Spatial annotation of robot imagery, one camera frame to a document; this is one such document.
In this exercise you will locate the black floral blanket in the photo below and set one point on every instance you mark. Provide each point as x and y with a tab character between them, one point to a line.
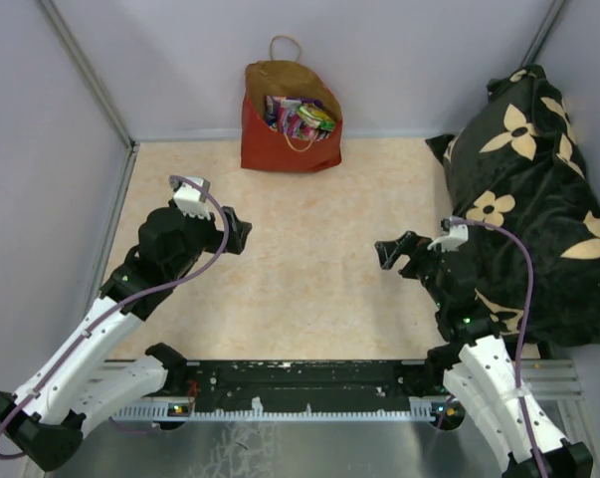
517	173

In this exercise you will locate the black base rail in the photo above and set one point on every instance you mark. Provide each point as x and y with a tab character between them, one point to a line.
330	386

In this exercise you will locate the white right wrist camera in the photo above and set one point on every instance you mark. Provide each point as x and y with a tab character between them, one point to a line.
455	234

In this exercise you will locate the green snack packet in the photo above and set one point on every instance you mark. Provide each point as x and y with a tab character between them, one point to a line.
315	117

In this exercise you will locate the purple berries candy packet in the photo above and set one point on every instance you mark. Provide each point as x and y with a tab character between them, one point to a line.
292	126

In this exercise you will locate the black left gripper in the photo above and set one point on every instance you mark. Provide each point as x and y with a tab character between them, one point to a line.
219	227

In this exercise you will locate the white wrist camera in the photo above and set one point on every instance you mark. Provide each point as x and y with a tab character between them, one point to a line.
455	234
190	196

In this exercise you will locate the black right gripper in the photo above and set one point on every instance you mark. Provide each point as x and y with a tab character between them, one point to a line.
416	254

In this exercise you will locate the rainbow candy packet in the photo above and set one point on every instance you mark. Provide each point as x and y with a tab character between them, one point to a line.
273	107

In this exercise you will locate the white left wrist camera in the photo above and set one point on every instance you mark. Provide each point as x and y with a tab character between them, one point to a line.
190	196

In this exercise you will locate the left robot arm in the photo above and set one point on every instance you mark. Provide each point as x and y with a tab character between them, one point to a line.
50	415

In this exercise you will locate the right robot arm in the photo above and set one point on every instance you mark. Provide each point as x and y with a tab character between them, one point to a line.
475	367

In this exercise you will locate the red paper bag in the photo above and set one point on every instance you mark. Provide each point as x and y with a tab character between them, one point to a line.
268	150

